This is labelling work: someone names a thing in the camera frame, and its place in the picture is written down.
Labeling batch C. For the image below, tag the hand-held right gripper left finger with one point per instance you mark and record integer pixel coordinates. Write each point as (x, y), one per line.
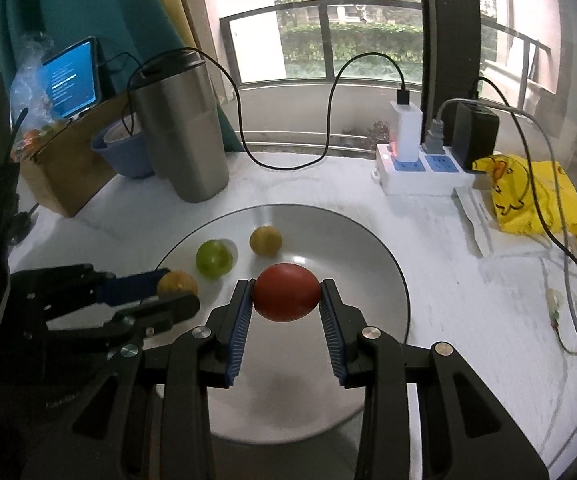
(237, 332)

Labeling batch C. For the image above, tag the black power adapter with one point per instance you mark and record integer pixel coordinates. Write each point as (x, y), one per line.
(474, 132)

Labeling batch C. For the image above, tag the clear plastic bag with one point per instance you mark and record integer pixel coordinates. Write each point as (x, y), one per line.
(26, 90)

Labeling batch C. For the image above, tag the brown cardboard box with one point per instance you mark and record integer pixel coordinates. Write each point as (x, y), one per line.
(68, 170)

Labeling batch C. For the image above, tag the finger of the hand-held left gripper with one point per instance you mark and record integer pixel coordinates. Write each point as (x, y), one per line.
(133, 286)
(168, 310)

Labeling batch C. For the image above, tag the small yellow fruit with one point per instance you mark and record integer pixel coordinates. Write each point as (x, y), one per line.
(266, 241)
(178, 282)

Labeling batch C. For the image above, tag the red tomato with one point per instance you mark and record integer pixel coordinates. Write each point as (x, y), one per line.
(286, 292)

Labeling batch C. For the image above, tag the white power strip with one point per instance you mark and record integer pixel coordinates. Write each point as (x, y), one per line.
(418, 180)

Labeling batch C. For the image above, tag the tablet with lit screen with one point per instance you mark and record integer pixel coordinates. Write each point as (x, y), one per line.
(71, 80)

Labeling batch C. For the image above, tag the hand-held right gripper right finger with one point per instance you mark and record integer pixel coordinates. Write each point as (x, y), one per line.
(332, 332)

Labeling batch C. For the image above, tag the small green fruit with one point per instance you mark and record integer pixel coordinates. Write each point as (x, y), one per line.
(213, 259)

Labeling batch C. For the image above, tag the white charger block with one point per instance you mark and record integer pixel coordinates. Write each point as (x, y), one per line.
(407, 132)

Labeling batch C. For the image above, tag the black window frame post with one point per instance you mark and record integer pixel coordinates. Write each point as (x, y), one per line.
(448, 35)

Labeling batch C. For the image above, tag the stainless steel tumbler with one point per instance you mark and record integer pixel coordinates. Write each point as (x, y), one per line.
(183, 135)

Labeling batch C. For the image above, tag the white round plate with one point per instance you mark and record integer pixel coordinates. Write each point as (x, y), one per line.
(328, 240)

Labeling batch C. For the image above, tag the balcony railing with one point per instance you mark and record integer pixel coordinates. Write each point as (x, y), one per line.
(326, 45)

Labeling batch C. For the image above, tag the white tissue pack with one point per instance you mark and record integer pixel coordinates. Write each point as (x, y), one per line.
(478, 220)

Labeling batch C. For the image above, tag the blue bowl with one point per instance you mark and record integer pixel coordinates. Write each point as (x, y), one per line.
(123, 155)

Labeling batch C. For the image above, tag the yellow duck print bag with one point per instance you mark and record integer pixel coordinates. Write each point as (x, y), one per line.
(518, 195)

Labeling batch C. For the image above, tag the teal curtain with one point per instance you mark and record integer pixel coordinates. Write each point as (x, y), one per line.
(93, 0)

